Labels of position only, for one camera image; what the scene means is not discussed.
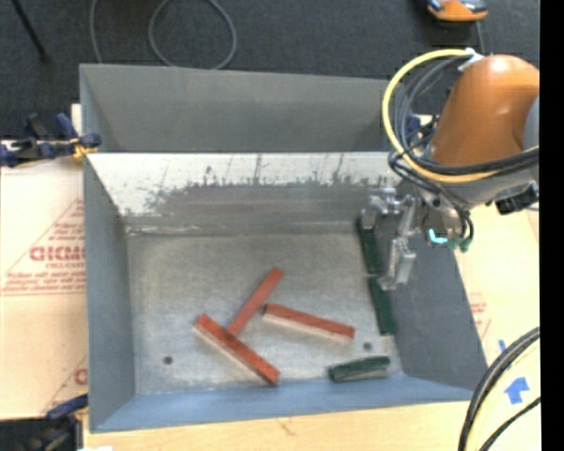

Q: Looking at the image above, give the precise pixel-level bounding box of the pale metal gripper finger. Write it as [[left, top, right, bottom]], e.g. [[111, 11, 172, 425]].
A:
[[359, 187, 402, 231], [377, 238, 417, 293]]

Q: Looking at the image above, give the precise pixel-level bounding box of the dark green flat block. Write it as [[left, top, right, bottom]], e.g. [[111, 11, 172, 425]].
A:
[[354, 217, 399, 337], [327, 355, 392, 384]]

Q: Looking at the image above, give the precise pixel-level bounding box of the red-brown flat block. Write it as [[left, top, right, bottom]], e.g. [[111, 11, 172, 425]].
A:
[[226, 266, 285, 338], [192, 313, 282, 387], [260, 303, 357, 346]]

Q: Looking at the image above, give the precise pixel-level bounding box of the grey metal bin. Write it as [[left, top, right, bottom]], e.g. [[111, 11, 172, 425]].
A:
[[78, 62, 493, 434]]

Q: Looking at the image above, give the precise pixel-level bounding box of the brown cardboard board red print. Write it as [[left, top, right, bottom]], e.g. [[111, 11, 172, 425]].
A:
[[0, 152, 541, 423]]

